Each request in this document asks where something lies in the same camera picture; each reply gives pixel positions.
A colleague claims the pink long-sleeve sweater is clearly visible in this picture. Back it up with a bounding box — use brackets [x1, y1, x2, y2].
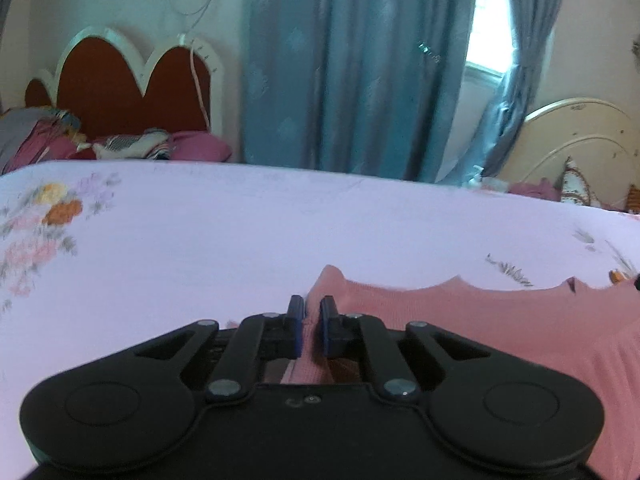
[280, 264, 640, 480]

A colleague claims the cream curved headboard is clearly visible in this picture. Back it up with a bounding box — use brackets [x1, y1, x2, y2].
[492, 97, 640, 196]

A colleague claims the tied blue curtain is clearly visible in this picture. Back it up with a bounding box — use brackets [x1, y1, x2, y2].
[440, 0, 575, 187]

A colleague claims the purple pink pillow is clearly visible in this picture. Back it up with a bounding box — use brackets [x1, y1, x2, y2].
[167, 131, 233, 163]

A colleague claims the pink crumpled cloth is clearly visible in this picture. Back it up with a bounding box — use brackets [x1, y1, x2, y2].
[505, 177, 563, 202]

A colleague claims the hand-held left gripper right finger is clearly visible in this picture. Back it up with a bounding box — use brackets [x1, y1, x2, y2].
[318, 295, 493, 404]

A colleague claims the floral white bed sheet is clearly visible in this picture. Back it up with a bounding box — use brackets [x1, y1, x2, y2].
[0, 160, 640, 480]

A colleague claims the red headboard with white trim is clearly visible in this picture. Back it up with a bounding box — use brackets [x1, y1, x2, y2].
[25, 26, 226, 142]

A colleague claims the wide blue curtain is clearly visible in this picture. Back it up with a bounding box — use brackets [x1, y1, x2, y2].
[241, 0, 482, 184]

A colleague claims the brown white patterned pillow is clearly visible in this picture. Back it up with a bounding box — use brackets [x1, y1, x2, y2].
[559, 156, 601, 207]

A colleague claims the white hanging cable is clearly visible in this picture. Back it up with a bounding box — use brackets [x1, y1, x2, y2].
[167, 0, 220, 132]

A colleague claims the bright window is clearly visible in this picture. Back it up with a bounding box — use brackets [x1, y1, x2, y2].
[465, 0, 517, 81]

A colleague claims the striped folded cloth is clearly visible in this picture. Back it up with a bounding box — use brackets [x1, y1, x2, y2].
[92, 129, 177, 161]

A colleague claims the pile of grey pink clothes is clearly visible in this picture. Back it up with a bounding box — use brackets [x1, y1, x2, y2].
[0, 106, 93, 175]

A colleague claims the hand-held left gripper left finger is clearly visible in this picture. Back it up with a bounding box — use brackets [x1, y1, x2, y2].
[134, 294, 306, 404]

